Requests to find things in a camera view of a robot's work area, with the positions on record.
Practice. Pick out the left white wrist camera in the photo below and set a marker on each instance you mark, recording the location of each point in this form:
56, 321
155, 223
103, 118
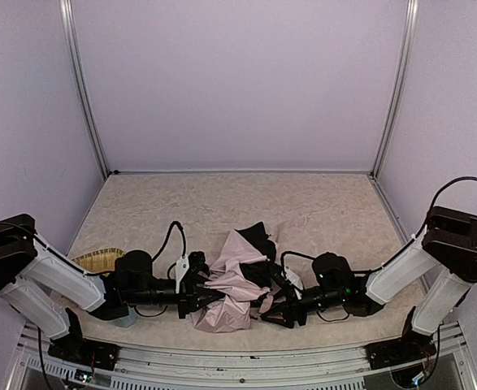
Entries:
177, 271

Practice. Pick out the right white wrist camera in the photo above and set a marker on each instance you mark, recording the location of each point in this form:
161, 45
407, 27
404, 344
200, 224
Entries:
292, 278

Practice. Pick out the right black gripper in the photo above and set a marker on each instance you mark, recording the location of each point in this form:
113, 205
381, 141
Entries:
297, 303

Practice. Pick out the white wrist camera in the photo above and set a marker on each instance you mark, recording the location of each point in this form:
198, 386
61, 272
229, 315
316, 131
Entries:
292, 278
177, 271

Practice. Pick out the light blue plastic pitcher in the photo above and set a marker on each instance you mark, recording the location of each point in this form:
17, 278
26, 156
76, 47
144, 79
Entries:
127, 320

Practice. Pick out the aluminium front rail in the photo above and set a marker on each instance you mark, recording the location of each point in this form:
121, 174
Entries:
140, 367

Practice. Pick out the pink and black folding umbrella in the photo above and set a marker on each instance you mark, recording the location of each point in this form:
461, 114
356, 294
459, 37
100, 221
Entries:
241, 274

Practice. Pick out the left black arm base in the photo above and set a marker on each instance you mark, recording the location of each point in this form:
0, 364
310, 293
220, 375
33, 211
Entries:
73, 347

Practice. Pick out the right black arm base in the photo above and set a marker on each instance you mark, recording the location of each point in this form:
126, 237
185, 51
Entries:
409, 347

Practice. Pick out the woven bamboo tray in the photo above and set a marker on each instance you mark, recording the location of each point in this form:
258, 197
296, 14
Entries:
102, 260

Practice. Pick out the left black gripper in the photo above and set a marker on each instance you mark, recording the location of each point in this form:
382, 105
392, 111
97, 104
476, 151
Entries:
184, 299

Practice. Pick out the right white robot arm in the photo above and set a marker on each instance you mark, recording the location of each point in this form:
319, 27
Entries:
447, 239

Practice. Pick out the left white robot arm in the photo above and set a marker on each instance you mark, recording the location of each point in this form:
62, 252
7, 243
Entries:
30, 266

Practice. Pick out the left aluminium frame post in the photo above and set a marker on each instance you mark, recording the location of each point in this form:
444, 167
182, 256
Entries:
73, 48

